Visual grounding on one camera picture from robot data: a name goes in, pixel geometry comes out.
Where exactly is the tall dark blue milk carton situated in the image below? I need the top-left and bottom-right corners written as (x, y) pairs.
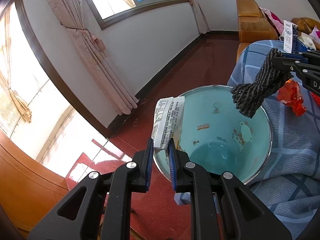
top-left (283, 20), bottom-right (298, 53)

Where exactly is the white printed wrapper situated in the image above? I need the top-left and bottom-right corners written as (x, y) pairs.
top-left (151, 96), bottom-right (185, 153)

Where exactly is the pink right curtain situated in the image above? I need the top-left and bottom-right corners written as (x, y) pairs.
top-left (189, 0), bottom-right (210, 34)

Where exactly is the blue Look milk carton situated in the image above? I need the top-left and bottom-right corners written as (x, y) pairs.
top-left (298, 32), bottom-right (316, 50)

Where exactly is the pink curtain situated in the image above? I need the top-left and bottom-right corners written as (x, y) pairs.
top-left (189, 0), bottom-right (210, 34)
top-left (47, 0), bottom-right (139, 115)

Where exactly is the brown leather chaise sofa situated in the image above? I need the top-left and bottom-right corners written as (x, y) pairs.
top-left (236, 0), bottom-right (278, 60)

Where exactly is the pink left curtain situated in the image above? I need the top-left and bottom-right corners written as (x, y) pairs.
top-left (47, 0), bottom-right (139, 115)

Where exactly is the teal cartoon trash bin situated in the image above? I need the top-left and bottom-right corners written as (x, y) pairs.
top-left (153, 85), bottom-right (272, 184)

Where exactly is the pink floral pillow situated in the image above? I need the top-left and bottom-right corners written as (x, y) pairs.
top-left (309, 26), bottom-right (320, 44)
top-left (260, 8), bottom-right (284, 39)

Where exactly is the blue plaid tablecloth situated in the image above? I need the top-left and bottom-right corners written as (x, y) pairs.
top-left (173, 39), bottom-right (320, 240)

